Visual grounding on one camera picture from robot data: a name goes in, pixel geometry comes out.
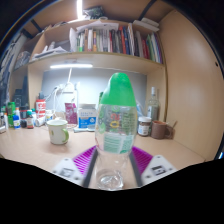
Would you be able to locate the ceiling light tube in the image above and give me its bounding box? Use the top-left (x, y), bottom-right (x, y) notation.
top-left (75, 0), bottom-right (84, 20)

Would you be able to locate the clear bottle with green cap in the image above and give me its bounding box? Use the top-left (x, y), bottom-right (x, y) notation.
top-left (94, 72), bottom-right (139, 191)

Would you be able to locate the white box with blue label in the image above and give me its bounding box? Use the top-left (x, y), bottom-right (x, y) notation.
top-left (77, 103), bottom-right (98, 130)

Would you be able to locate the under-shelf light bar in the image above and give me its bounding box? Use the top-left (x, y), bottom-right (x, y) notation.
top-left (49, 63), bottom-right (94, 70)

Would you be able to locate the green plastic container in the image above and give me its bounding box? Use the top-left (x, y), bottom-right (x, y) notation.
top-left (7, 101), bottom-right (17, 128)

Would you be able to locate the dark jar with red label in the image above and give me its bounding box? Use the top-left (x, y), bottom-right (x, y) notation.
top-left (25, 109), bottom-right (35, 130)

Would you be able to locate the wooden shelf unit with books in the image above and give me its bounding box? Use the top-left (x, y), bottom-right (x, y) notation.
top-left (13, 16), bottom-right (168, 76)

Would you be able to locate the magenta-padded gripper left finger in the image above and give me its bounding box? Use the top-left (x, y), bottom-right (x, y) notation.
top-left (52, 145), bottom-right (99, 189)

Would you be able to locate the white mug with green handle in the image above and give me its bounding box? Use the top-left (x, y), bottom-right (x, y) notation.
top-left (45, 118), bottom-right (70, 146)

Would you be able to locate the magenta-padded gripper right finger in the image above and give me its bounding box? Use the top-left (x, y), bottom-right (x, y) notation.
top-left (128, 145), bottom-right (178, 188)

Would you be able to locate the white power adapter with cables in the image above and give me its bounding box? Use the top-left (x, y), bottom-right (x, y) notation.
top-left (49, 81), bottom-right (79, 104)

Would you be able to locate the brown jar with white lid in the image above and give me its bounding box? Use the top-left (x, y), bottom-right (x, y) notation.
top-left (137, 116), bottom-right (153, 137)

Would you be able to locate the red and white can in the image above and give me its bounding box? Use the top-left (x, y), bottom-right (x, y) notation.
top-left (35, 98), bottom-right (47, 118)

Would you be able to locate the brown ceramic mug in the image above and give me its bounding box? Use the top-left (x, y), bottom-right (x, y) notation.
top-left (150, 119), bottom-right (174, 140)

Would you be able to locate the tall clear glass bottle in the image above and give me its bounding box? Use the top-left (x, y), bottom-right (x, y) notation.
top-left (146, 86), bottom-right (160, 123)

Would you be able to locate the pink carton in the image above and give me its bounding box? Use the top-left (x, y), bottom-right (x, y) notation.
top-left (64, 102), bottom-right (78, 125)

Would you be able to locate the white bottle with blue label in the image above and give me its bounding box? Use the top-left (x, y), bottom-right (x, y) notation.
top-left (12, 107), bottom-right (22, 130)

